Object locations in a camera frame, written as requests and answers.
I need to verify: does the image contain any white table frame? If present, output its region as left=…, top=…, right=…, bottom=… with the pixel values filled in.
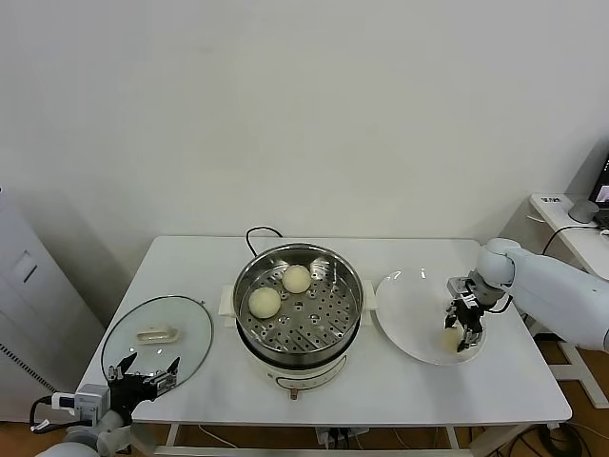
left=128, top=421, right=562, bottom=457

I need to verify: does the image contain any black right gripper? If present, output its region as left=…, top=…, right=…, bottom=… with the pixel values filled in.
left=443, top=293, right=491, bottom=353

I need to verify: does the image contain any grey cylinder speaker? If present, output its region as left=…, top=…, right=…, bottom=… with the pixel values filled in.
left=569, top=199, right=599, bottom=224

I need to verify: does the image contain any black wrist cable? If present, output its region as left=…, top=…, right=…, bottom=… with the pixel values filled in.
left=484, top=294, right=513, bottom=316
left=29, top=397, right=56, bottom=434

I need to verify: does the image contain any black adapter cable to desk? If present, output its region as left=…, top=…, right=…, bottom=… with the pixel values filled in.
left=541, top=223, right=609, bottom=258

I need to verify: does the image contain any white metal cabinet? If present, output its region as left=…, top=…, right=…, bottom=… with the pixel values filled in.
left=0, top=188, right=106, bottom=423

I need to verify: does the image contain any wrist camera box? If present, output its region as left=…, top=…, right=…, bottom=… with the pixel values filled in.
left=50, top=384, right=111, bottom=425
left=445, top=274, right=477, bottom=299

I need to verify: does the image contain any open laptop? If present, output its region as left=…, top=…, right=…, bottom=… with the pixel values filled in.
left=587, top=149, right=609, bottom=213

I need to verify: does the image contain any glass pot lid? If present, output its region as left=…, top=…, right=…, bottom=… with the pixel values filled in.
left=100, top=294, right=214, bottom=396

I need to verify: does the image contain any white steamed baozi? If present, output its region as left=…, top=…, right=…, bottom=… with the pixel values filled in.
left=440, top=328, right=465, bottom=354
left=247, top=287, right=282, bottom=320
left=283, top=265, right=313, bottom=294

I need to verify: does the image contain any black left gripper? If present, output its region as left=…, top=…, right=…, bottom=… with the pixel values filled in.
left=108, top=350, right=182, bottom=420

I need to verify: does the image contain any white round plate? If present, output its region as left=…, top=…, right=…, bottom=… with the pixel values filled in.
left=375, top=268, right=489, bottom=367

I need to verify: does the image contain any black cooker power cable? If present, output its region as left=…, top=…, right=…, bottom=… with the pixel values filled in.
left=245, top=226, right=285, bottom=258

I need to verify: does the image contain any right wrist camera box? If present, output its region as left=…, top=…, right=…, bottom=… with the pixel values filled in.
left=445, top=274, right=477, bottom=299

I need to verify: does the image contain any cream electric cooker base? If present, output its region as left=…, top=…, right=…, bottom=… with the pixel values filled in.
left=217, top=280, right=380, bottom=401

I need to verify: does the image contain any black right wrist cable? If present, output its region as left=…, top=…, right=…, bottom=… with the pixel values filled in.
left=484, top=294, right=513, bottom=316

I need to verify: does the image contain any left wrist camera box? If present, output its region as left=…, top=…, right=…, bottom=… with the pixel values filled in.
left=50, top=384, right=111, bottom=425

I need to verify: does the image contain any black floor cable bundle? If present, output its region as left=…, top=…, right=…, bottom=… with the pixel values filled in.
left=537, top=421, right=594, bottom=457

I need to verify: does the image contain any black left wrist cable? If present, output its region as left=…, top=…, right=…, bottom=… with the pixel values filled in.
left=29, top=397, right=56, bottom=434

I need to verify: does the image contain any steel steamer pot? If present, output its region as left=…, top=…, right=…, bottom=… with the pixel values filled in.
left=234, top=243, right=365, bottom=356

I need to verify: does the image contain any white power strip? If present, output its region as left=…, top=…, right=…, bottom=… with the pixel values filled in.
left=316, top=427, right=370, bottom=448

